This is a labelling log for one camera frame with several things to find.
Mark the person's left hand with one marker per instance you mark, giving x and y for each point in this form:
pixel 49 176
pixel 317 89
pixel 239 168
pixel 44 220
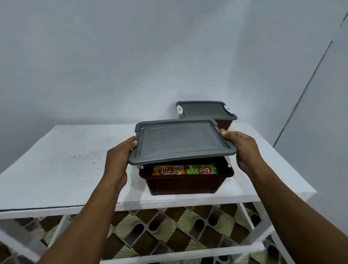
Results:
pixel 117 163

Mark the person's right hand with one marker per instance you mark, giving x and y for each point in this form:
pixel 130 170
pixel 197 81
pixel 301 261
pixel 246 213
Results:
pixel 246 152

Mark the green snack packet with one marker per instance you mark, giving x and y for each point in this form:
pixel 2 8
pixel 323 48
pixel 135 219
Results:
pixel 202 170

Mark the orange snack packet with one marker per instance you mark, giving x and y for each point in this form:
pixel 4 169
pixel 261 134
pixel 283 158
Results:
pixel 168 170

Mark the dark grey lid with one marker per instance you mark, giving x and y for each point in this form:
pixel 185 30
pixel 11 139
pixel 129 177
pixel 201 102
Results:
pixel 179 140
pixel 206 110

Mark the person's right forearm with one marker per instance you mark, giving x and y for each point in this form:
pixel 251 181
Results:
pixel 293 217

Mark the person's left forearm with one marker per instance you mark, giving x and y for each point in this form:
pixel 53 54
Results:
pixel 78 225

